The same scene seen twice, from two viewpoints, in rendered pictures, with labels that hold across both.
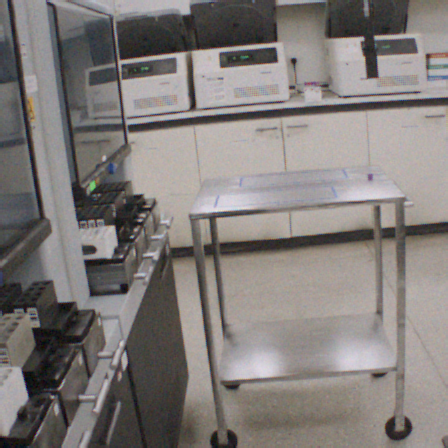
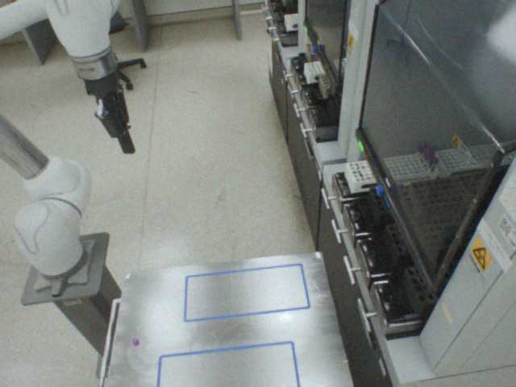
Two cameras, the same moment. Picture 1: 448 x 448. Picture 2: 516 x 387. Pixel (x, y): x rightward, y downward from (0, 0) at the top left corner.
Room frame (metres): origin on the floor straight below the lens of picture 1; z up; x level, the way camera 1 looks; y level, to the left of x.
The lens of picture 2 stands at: (2.35, -0.16, 1.84)
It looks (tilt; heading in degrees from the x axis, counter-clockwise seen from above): 47 degrees down; 173
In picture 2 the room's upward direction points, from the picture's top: 5 degrees counter-clockwise
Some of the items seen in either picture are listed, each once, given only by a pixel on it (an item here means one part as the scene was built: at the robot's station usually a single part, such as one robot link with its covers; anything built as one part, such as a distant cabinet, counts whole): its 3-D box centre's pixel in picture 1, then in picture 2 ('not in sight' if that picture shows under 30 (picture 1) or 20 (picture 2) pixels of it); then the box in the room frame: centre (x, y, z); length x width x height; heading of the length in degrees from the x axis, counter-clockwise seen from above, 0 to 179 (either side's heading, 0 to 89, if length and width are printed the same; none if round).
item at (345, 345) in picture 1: (304, 308); (239, 385); (1.87, -0.23, 0.41); 0.67 x 0.46 x 0.82; 84
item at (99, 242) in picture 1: (55, 249); (389, 173); (1.42, 0.42, 0.83); 0.30 x 0.10 x 0.06; 87
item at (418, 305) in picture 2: (126, 194); (414, 290); (1.87, 0.29, 0.85); 0.12 x 0.02 x 0.06; 176
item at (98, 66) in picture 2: not in sight; (93, 60); (1.48, -0.39, 1.42); 0.09 x 0.09 x 0.06
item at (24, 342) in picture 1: (16, 344); (324, 87); (0.86, 0.35, 0.85); 0.12 x 0.02 x 0.06; 177
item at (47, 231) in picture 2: not in sight; (46, 233); (1.44, -0.74, 0.87); 0.18 x 0.16 x 0.22; 171
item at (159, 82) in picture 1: (146, 63); not in sight; (4.03, 0.38, 1.22); 0.62 x 0.56 x 0.64; 175
